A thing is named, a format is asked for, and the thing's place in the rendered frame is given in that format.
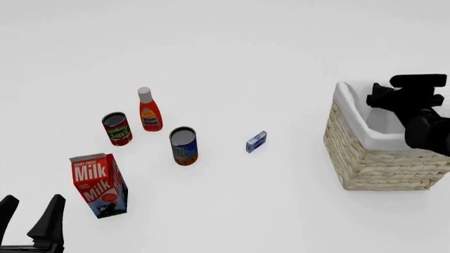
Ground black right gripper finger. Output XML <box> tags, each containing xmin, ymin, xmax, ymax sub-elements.
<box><xmin>371</xmin><ymin>82</ymin><xmax>392</xmax><ymax>97</ymax></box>

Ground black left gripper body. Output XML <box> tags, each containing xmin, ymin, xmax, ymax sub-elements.
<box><xmin>0</xmin><ymin>242</ymin><xmax>66</xmax><ymax>253</ymax></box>

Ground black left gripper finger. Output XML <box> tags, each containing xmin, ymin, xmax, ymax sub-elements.
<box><xmin>27</xmin><ymin>194</ymin><xmax>67</xmax><ymax>248</ymax></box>
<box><xmin>0</xmin><ymin>194</ymin><xmax>20</xmax><ymax>240</ymax></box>

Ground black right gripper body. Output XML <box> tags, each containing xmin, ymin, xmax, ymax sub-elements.
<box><xmin>366</xmin><ymin>86</ymin><xmax>444</xmax><ymax>110</ymax></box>

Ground wicker basket with white liner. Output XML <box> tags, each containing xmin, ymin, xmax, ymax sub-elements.
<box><xmin>323</xmin><ymin>80</ymin><xmax>450</xmax><ymax>192</ymax></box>

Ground black flat plate on stalk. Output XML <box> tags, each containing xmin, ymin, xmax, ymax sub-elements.
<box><xmin>389</xmin><ymin>74</ymin><xmax>448</xmax><ymax>92</ymax></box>

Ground red milk carton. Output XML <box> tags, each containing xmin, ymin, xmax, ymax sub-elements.
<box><xmin>69</xmin><ymin>152</ymin><xmax>129</xmax><ymax>219</ymax></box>

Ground red tomato sauce can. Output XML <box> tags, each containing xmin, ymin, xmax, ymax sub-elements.
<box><xmin>101</xmin><ymin>112</ymin><xmax>134</xmax><ymax>148</ymax></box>

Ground small blue and white box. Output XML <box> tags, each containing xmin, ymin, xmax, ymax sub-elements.
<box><xmin>245</xmin><ymin>130</ymin><xmax>268</xmax><ymax>154</ymax></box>

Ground red ketchup bottle white cap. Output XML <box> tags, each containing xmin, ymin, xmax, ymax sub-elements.
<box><xmin>136</xmin><ymin>86</ymin><xmax>164</xmax><ymax>132</ymax></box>

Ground blue and orange soup can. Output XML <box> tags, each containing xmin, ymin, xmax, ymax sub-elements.
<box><xmin>168</xmin><ymin>126</ymin><xmax>199</xmax><ymax>167</ymax></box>

